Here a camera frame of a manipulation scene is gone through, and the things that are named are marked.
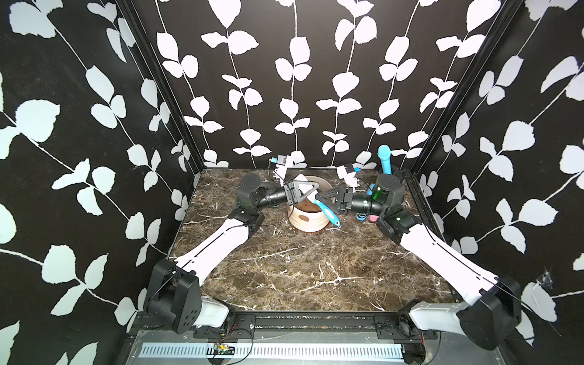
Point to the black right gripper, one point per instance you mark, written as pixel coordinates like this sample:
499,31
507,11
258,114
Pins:
343,207

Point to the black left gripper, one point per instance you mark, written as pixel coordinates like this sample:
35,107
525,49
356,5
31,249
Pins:
293,198

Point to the blue white scrub brush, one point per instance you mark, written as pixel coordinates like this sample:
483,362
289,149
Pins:
331,216

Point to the white wavy ceramic pot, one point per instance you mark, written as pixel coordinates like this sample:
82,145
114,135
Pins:
307,222

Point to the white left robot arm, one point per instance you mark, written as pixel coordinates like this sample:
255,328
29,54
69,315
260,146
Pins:
174,297

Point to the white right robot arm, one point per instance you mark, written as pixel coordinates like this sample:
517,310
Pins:
490,308

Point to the brown mud lump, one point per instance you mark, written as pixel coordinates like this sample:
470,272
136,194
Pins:
308,207

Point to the blue toy microphone lying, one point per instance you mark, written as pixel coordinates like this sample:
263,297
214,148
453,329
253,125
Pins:
369,192

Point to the blue toy microphone in stand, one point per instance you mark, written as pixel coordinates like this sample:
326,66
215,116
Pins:
384,153

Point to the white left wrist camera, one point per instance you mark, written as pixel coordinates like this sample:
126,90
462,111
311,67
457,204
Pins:
279,165

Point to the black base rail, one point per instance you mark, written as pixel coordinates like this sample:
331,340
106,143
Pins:
288,336

